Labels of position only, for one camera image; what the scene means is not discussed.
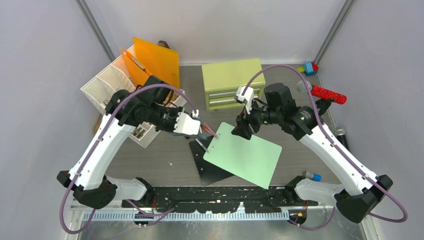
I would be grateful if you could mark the colourful toy blocks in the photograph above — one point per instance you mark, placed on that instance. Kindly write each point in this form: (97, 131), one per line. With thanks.
(309, 68)

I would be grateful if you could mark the thick orange binder folder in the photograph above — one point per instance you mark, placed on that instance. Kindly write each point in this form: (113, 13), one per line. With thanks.
(138, 73)

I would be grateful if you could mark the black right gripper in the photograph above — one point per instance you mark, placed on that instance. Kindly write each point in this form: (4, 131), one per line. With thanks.
(243, 121)

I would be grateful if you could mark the thin orange folder in rack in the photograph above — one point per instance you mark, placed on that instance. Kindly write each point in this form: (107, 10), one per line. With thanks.
(159, 60)

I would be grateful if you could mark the green metal drawer cabinet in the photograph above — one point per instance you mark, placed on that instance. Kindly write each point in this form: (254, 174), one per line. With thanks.
(222, 79)

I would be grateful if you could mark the mint green clipboard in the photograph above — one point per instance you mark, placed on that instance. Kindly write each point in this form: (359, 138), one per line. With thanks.
(253, 160)

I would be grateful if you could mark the white plastic file rack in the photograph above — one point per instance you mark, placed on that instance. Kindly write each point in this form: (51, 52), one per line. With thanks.
(113, 78)

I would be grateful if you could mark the black handheld microphone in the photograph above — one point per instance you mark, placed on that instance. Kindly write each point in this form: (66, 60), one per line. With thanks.
(340, 134)

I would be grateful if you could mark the pink highlighter pen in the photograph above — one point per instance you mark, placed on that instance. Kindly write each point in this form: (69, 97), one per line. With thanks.
(209, 130)

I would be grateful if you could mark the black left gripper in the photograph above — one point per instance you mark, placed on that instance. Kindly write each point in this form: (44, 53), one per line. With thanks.
(171, 128)

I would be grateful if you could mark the black clipboard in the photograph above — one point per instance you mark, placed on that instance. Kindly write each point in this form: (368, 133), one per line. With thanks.
(208, 172)

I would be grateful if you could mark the red glitter microphone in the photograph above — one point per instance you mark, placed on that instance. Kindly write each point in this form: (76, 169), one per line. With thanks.
(321, 92)

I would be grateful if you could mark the Nineteen Eighty-Four dark book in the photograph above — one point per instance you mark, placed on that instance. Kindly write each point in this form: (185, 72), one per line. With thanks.
(200, 136)

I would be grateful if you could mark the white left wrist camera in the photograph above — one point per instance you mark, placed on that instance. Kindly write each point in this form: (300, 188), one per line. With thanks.
(186, 125)

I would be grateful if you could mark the blue silver small marker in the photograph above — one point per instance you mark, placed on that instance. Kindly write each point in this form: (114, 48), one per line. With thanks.
(312, 176)

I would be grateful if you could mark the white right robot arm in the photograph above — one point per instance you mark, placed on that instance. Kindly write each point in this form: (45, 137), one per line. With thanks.
(359, 190)

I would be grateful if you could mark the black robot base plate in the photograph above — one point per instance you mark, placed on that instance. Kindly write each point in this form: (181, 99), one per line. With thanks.
(222, 199)

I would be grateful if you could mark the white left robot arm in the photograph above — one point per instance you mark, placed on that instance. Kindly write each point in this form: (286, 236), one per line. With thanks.
(125, 111)

